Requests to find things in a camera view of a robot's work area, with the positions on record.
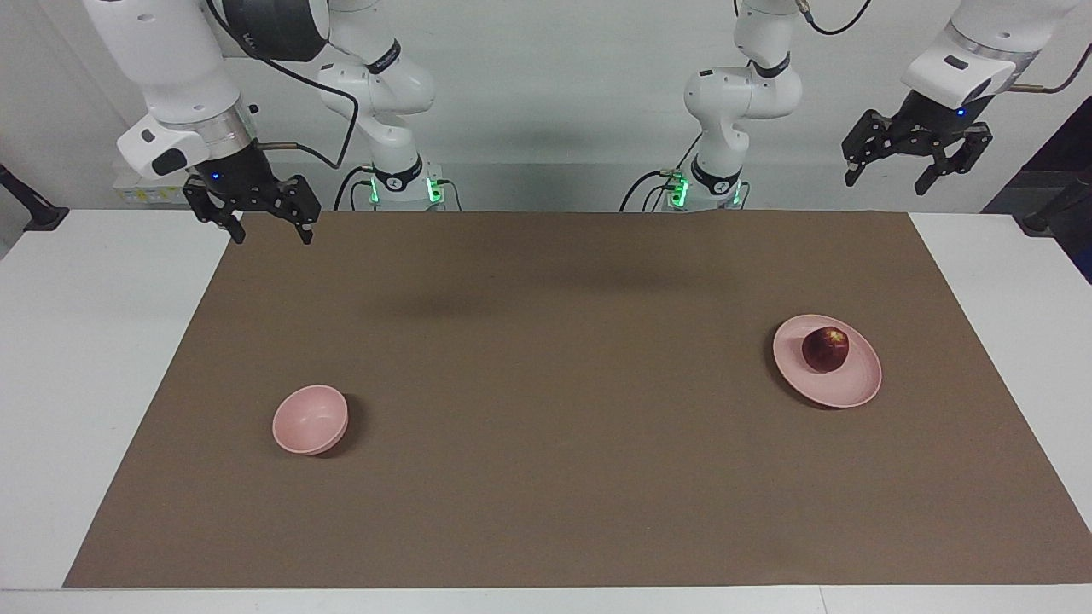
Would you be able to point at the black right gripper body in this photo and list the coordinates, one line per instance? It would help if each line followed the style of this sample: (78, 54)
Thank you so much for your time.
(243, 179)

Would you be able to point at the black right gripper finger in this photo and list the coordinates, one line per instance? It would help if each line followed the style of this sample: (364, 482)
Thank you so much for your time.
(300, 200)
(213, 205)

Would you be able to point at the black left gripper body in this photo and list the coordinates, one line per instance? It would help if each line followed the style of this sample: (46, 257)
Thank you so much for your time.
(930, 124)

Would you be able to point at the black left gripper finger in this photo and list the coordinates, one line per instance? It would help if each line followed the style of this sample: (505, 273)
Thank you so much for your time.
(968, 149)
(866, 141)

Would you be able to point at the dark red apple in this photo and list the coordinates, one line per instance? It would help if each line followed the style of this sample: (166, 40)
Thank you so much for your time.
(825, 350)

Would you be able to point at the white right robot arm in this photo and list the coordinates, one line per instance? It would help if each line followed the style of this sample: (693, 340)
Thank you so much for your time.
(171, 68)

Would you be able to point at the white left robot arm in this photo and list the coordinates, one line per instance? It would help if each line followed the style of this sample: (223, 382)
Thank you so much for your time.
(734, 94)

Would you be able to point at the pink bowl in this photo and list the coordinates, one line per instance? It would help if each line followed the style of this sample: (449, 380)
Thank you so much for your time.
(309, 419)

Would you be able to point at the pink plate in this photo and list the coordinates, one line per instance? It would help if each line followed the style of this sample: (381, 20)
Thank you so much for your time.
(845, 390)

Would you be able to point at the dark equipment cabinet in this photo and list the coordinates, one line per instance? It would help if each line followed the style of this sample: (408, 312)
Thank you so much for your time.
(1058, 153)

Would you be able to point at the black clamp stand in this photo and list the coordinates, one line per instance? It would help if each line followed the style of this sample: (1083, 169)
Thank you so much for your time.
(38, 213)
(1058, 209)

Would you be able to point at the brown table mat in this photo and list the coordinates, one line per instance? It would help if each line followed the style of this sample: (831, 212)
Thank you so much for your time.
(554, 443)

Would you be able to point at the white wall power box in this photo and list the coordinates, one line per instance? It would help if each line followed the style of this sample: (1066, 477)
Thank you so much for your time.
(141, 196)

